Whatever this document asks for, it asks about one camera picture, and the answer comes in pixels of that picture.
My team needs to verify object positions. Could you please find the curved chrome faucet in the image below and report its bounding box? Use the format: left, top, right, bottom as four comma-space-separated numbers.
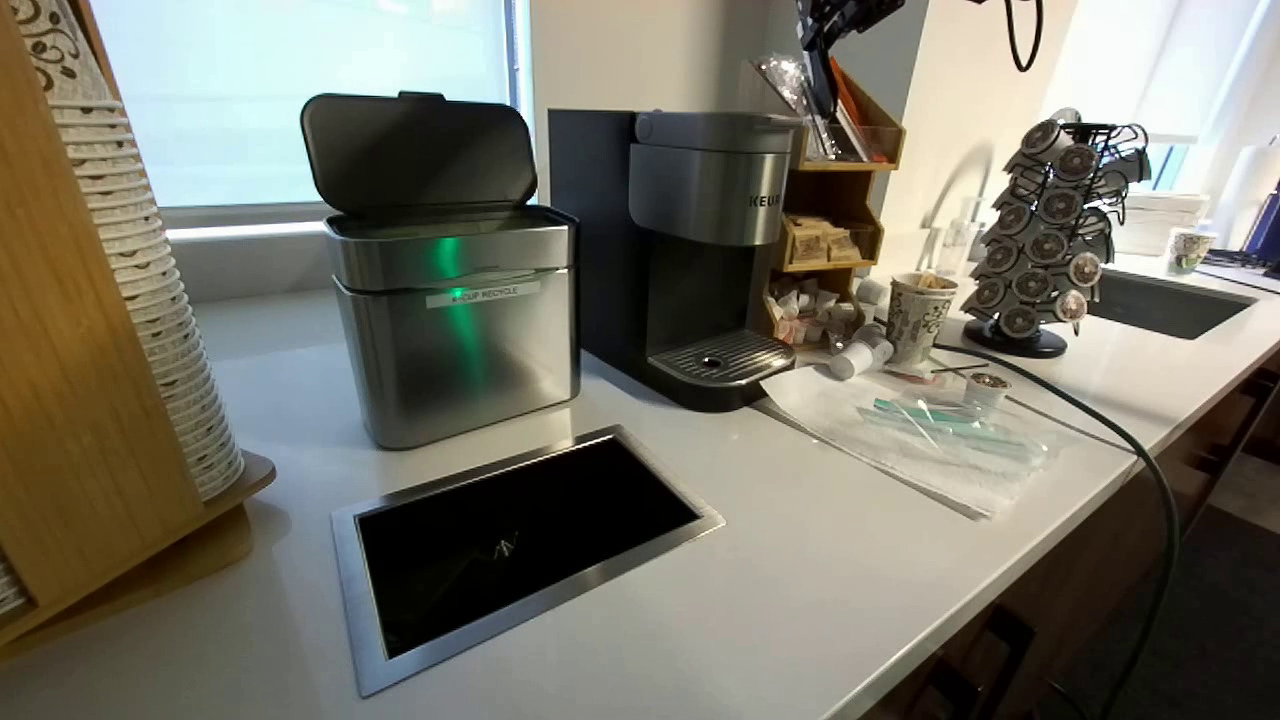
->
914, 135, 998, 270

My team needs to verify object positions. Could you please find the brown paper packet bundle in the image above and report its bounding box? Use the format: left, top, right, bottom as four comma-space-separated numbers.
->
775, 210, 867, 276

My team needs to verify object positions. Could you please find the tipped coffee pod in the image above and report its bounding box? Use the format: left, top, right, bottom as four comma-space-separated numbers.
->
829, 337, 895, 385

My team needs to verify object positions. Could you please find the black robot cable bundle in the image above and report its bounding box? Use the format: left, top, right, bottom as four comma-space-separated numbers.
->
998, 0, 1051, 77

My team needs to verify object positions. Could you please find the white patterned mug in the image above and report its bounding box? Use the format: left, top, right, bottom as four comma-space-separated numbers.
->
1169, 226, 1219, 276

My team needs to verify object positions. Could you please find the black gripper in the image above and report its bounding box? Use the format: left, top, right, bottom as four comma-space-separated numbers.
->
794, 0, 910, 60

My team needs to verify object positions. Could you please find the stainless steel trash can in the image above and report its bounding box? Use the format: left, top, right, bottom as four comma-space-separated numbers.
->
297, 86, 581, 454

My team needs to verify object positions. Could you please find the wooden cup dispenser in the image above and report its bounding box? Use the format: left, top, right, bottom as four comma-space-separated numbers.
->
0, 0, 279, 651

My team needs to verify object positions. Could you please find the upright coffee pod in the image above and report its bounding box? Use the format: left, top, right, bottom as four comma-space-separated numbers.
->
960, 366, 1013, 416

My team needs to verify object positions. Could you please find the dark under-counter cabinet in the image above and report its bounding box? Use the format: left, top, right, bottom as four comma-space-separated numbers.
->
864, 357, 1280, 720

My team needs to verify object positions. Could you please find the black wire pod carousel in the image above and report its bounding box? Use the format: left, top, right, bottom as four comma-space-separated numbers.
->
960, 107, 1151, 359

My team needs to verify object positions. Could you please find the wooden condiment organizer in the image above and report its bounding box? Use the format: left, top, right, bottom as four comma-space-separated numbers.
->
756, 51, 910, 353

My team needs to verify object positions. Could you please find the dark green cable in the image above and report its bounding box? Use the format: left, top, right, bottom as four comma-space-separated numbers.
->
932, 337, 1186, 720

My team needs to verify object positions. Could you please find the undermount sink basin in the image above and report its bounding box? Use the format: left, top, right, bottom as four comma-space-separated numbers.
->
1083, 264, 1258, 342

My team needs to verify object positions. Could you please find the stack of paper cups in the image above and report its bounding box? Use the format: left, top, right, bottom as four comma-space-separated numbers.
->
9, 0, 252, 509

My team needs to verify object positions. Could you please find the black pod coffee machine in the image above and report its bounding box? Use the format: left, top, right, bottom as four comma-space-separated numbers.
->
543, 107, 804, 413

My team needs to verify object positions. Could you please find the metal framed counter chute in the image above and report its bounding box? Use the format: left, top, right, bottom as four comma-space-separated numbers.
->
328, 424, 722, 698

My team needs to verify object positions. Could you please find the clear plastic bag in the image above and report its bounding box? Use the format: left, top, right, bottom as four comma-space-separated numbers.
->
756, 359, 1070, 523

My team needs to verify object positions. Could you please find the white plastic container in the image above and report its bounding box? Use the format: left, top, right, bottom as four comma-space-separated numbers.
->
1114, 187, 1214, 259

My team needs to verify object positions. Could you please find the blue bottle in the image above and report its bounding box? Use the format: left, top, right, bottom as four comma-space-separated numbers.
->
1243, 174, 1280, 270

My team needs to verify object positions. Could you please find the patterned paper cup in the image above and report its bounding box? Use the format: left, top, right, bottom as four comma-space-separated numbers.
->
882, 270, 960, 375

